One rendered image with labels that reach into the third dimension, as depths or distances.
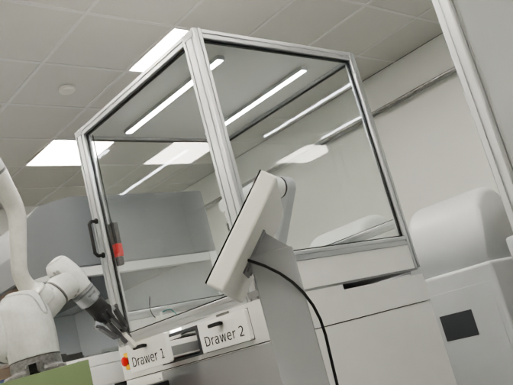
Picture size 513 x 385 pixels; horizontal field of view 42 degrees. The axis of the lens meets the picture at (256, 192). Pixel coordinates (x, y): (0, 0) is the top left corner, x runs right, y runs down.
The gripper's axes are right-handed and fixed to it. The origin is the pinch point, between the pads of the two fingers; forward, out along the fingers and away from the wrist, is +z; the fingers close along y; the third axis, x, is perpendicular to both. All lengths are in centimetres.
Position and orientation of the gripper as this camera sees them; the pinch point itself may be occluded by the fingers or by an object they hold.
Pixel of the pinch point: (128, 340)
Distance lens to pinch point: 265.3
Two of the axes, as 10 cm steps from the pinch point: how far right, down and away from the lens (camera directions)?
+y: 4.6, -5.7, 6.8
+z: 6.3, 7.5, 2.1
